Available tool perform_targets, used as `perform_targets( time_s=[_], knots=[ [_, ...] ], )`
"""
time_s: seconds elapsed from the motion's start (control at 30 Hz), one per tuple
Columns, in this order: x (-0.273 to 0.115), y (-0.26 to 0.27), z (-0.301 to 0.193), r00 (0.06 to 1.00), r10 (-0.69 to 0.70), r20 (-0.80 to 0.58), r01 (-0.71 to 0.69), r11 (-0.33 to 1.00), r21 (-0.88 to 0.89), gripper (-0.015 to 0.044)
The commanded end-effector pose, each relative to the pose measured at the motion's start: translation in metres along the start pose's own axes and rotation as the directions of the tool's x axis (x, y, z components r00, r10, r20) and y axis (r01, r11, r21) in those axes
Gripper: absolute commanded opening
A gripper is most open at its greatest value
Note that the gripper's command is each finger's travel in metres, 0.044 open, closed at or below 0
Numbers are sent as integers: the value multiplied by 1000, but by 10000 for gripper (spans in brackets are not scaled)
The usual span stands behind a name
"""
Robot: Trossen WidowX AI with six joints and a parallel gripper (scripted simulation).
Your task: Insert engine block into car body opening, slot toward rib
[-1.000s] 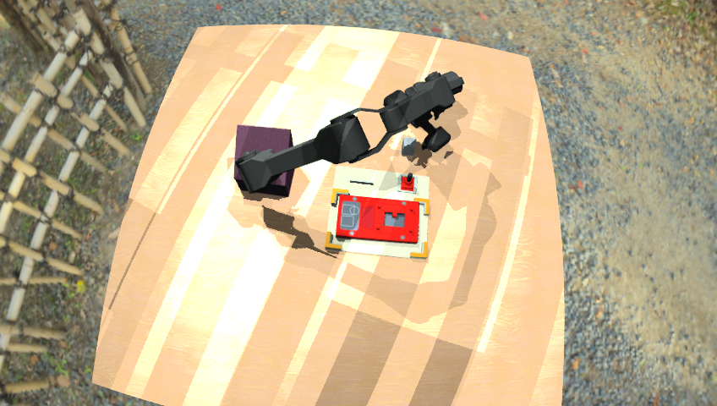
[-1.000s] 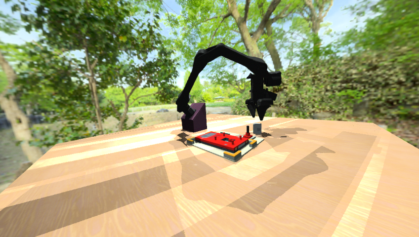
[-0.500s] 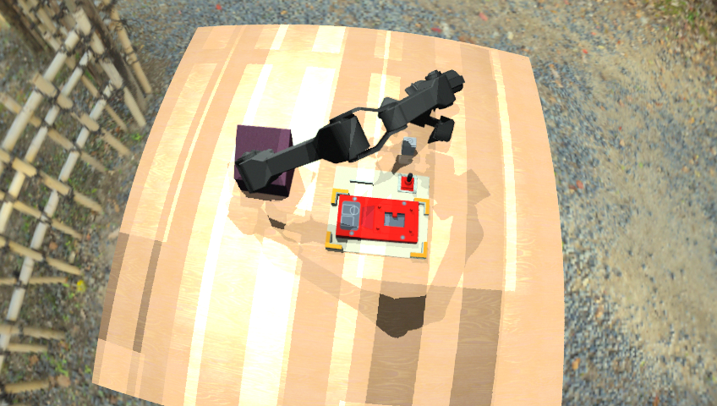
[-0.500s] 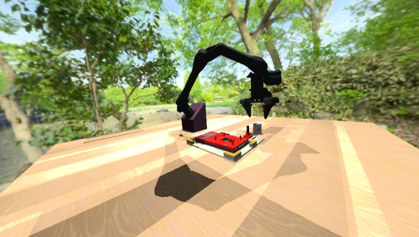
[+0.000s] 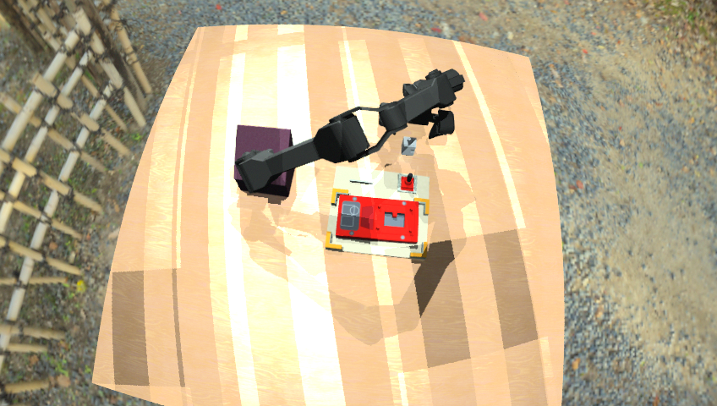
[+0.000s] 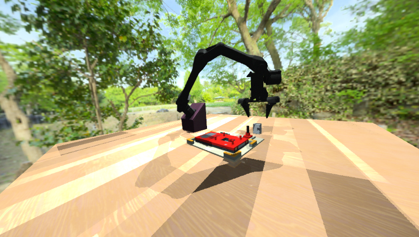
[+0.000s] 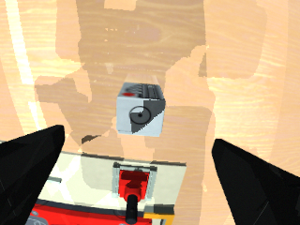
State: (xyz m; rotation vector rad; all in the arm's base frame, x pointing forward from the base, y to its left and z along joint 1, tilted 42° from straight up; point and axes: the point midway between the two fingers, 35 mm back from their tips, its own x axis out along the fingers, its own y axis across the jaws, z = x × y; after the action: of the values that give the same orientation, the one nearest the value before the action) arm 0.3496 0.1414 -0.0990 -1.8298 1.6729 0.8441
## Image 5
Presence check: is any cream flat base plate with orange corner brackets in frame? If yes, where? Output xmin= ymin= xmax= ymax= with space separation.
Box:
xmin=325 ymin=165 xmax=430 ymax=260

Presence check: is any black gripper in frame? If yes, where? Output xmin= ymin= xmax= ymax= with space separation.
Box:
xmin=409 ymin=109 xmax=455 ymax=140

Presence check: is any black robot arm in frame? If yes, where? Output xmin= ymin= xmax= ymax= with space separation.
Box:
xmin=235 ymin=69 xmax=465 ymax=194

